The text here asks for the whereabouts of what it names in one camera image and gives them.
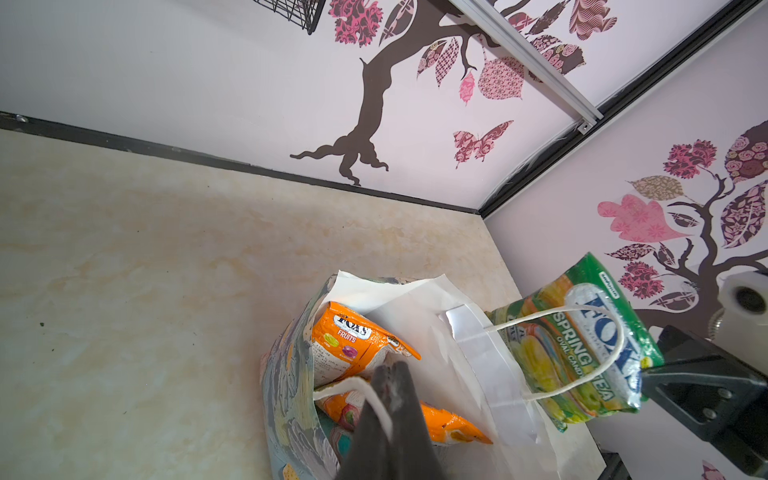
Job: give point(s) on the teal snack bag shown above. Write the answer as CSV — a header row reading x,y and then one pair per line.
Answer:
x,y
340,438

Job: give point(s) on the orange white snack bag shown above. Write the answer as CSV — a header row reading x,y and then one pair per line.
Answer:
x,y
345,344
342,402

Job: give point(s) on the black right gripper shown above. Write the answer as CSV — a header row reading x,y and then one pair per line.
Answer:
x,y
719,398

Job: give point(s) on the aluminium rail back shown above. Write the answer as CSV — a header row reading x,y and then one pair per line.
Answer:
x,y
561,91

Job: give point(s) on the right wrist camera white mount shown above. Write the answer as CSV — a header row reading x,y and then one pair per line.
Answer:
x,y
740,327

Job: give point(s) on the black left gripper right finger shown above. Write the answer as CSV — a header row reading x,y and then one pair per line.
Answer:
x,y
411,452

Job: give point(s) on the floral paper bag white handles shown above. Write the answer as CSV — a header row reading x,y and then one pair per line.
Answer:
x,y
460,365

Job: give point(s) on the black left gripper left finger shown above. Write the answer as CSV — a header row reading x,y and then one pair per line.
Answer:
x,y
368,457

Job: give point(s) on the black wire basket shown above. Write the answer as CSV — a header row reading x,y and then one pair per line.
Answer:
x,y
303,13

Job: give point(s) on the green snack bag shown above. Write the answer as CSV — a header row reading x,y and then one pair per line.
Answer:
x,y
580,345

